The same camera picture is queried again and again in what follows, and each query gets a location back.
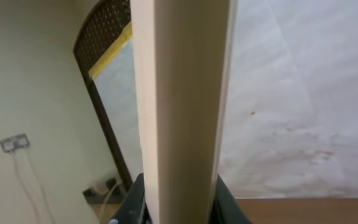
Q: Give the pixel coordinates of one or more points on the white pipette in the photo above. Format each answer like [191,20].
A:
[182,93]

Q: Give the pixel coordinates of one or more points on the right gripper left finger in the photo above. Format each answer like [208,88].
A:
[132,208]

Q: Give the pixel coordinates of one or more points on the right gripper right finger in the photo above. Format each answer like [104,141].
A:
[225,208]

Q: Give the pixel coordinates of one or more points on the black power strip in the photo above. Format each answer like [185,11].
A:
[99,190]

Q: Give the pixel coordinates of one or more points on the black pegboard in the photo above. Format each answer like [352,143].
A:
[104,28]

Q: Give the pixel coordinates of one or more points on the grey wall socket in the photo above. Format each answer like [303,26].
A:
[14,143]

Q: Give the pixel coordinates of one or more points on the yellow tape strip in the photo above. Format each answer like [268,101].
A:
[110,54]

